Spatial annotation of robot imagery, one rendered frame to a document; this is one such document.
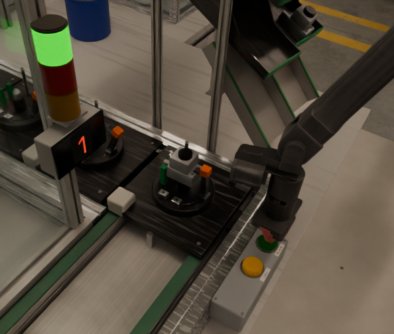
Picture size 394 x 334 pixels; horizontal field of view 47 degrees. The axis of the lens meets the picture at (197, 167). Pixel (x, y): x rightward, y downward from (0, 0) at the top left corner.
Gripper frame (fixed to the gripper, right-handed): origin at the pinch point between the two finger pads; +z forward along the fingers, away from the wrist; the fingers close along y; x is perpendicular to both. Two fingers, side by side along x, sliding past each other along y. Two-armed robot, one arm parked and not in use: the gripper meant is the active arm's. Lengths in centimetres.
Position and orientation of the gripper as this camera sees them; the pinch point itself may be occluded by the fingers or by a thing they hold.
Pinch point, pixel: (269, 238)
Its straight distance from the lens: 94.5
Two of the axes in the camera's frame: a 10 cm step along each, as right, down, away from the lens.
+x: 8.5, 4.0, -3.4
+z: -0.6, 7.1, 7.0
